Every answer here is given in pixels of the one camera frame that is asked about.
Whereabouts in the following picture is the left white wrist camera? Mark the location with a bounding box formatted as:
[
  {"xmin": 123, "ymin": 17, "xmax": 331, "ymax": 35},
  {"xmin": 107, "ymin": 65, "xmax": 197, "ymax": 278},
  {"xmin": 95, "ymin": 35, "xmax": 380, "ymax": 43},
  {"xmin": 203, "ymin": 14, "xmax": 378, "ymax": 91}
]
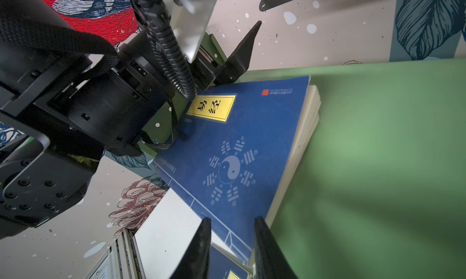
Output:
[{"xmin": 163, "ymin": 0, "xmax": 217, "ymax": 63}]

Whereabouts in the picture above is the green wooden two-tier shelf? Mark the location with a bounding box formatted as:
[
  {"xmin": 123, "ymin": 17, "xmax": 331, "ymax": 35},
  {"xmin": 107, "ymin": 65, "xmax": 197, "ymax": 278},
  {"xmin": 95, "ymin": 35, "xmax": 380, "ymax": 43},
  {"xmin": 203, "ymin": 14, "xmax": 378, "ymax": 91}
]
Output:
[{"xmin": 136, "ymin": 58, "xmax": 466, "ymax": 279}]

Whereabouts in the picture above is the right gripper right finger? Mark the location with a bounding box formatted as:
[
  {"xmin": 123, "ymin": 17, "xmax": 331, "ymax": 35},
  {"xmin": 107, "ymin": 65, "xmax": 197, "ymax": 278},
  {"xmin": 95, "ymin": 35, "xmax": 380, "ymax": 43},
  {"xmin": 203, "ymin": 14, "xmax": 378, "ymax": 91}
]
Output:
[{"xmin": 254, "ymin": 217, "xmax": 297, "ymax": 279}]

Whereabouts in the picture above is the blue book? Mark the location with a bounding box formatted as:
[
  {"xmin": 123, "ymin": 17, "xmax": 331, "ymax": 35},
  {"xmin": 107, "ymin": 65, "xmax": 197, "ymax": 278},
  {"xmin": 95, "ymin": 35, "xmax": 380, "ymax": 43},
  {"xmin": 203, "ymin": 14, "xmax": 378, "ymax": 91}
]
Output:
[
  {"xmin": 208, "ymin": 245, "xmax": 252, "ymax": 279},
  {"xmin": 150, "ymin": 76, "xmax": 321, "ymax": 265}
]

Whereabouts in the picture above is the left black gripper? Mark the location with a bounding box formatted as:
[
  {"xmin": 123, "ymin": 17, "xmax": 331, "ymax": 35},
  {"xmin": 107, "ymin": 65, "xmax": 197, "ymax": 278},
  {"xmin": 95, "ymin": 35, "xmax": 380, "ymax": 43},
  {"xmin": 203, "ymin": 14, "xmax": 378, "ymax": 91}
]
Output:
[{"xmin": 190, "ymin": 20, "xmax": 262, "ymax": 91}]

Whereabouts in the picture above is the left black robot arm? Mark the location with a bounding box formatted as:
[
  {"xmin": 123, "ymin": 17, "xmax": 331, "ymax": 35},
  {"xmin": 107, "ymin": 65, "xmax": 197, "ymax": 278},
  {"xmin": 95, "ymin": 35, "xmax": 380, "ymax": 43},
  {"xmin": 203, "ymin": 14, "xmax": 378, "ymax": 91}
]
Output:
[{"xmin": 1, "ymin": 0, "xmax": 261, "ymax": 238}]

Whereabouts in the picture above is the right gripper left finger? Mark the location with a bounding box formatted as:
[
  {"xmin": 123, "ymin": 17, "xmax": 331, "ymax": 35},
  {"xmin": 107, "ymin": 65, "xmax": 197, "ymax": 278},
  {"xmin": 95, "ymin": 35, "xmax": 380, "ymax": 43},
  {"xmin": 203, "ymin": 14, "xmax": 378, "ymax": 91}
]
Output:
[{"xmin": 171, "ymin": 217, "xmax": 211, "ymax": 279}]

